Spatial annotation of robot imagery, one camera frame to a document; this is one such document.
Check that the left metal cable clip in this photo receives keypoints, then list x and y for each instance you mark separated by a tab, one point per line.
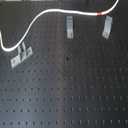
23	54

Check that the metal cable clip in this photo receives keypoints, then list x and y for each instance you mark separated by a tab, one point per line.
107	27
23	54
69	27

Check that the middle metal cable clip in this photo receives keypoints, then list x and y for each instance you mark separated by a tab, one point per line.
69	27

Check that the right metal cable clip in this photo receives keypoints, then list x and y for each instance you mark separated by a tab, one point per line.
107	27

